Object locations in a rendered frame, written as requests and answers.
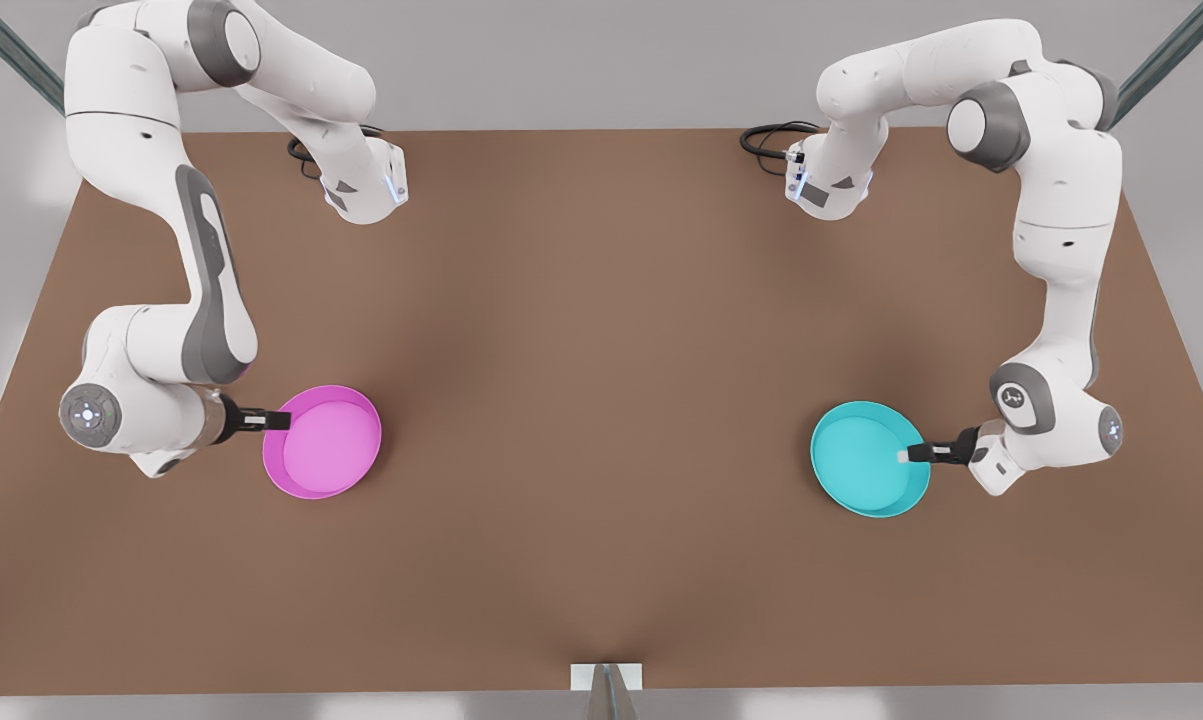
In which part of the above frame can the pink plate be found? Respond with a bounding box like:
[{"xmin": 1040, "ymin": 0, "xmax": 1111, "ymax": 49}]
[{"xmin": 262, "ymin": 385, "xmax": 383, "ymax": 501}]

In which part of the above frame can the blue plate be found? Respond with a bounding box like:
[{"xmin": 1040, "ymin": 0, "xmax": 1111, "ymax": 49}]
[{"xmin": 810, "ymin": 401, "xmax": 932, "ymax": 519}]

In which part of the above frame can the silver frame post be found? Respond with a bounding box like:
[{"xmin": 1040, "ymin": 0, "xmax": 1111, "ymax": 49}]
[
  {"xmin": 1109, "ymin": 0, "xmax": 1203, "ymax": 129},
  {"xmin": 0, "ymin": 0, "xmax": 68, "ymax": 117},
  {"xmin": 570, "ymin": 662, "xmax": 644, "ymax": 720}
]

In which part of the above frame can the black cable loop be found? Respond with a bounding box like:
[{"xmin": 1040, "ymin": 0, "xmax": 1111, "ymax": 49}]
[
  {"xmin": 739, "ymin": 121, "xmax": 826, "ymax": 179},
  {"xmin": 287, "ymin": 124, "xmax": 386, "ymax": 182}
]

